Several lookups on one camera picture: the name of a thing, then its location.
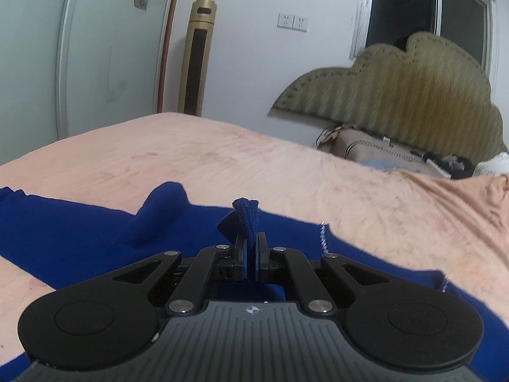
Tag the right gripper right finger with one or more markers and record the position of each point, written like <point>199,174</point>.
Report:
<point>261,257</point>

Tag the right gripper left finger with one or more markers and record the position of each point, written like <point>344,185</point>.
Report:
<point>241,258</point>

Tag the black clothing on pillow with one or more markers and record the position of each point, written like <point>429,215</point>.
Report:
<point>452,167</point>

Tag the brown striped pillow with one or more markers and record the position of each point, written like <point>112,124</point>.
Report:
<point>348,142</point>

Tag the pink floral bed sheet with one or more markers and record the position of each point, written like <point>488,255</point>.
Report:
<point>459,227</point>

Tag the gold tower fan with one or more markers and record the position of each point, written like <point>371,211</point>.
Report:
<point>196,56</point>

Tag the olive padded headboard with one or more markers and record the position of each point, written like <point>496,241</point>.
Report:
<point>432,95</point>

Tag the white crumpled blanket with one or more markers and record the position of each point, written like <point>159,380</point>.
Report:
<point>498,165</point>

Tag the white wall socket plate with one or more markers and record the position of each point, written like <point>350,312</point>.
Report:
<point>285,21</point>

